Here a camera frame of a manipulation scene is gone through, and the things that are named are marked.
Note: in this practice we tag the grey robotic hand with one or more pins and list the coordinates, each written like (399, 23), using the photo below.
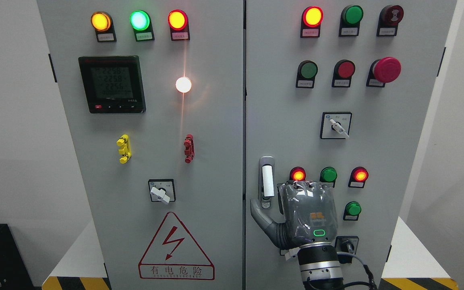
(310, 214)

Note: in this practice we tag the silver door handle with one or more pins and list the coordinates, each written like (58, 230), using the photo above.
(266, 185)

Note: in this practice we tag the black silver robot forearm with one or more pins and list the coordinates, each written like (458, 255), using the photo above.
(319, 267)

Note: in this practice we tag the grey right cabinet door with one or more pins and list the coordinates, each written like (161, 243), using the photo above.
(336, 96)

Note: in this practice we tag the grey cabinet door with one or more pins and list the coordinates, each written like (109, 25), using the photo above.
(336, 96)
(208, 190)

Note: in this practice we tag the grey left cabinet door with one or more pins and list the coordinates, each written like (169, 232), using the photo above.
(208, 190)

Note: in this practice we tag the red indicator light left door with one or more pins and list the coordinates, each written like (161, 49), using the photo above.
(179, 25)

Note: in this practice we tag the red lit indicator left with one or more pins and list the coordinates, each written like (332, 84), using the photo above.
(297, 173)

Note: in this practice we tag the red lit indicator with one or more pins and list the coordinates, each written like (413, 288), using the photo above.
(297, 173)
(358, 178)

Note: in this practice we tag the green indicator middle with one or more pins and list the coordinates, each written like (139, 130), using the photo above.
(328, 176)

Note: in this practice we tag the green push button lower right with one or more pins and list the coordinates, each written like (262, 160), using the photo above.
(352, 211)

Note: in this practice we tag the green push button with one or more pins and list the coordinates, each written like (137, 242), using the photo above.
(307, 71)
(352, 211)

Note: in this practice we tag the red lit indicator right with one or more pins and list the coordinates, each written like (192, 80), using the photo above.
(358, 178)

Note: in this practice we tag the white platform with hazard stripes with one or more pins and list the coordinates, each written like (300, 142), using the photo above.
(410, 266)

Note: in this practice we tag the red terminal connector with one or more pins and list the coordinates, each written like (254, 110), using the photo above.
(189, 148)

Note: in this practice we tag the green push button upper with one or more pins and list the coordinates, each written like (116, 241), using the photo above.
(307, 71)

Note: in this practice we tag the red push button upper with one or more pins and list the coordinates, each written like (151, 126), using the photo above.
(342, 74)

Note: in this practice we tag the red electric hazard sign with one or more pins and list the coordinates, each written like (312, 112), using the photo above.
(174, 254)

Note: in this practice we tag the red emergency stop button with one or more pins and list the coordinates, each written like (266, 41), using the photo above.
(383, 71)

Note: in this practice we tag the white indicator light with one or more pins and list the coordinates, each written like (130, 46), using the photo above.
(183, 85)

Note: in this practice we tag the red indicator light top right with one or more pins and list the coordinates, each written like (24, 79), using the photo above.
(311, 20)

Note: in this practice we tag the yellow terminal connector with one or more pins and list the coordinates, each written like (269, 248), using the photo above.
(124, 148)

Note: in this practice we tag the green indicator light top right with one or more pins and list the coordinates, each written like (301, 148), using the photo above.
(350, 19)

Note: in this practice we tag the dark red buzzer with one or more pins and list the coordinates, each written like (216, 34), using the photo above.
(389, 19)

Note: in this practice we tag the black digital power meter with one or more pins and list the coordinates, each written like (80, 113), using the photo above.
(113, 84)

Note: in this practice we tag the green lit indicator light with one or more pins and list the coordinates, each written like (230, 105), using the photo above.
(141, 23)

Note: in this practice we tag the yellow indicator light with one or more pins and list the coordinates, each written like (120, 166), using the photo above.
(103, 26)

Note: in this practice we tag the lower white selector switch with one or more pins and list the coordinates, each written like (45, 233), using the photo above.
(289, 254)

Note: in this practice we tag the black rotary knob switch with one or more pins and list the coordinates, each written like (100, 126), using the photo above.
(346, 244)

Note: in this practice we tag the upper right selector switch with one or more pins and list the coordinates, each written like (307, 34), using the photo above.
(335, 125)

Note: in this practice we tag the left door selector switch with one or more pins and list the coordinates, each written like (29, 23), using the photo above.
(162, 190)

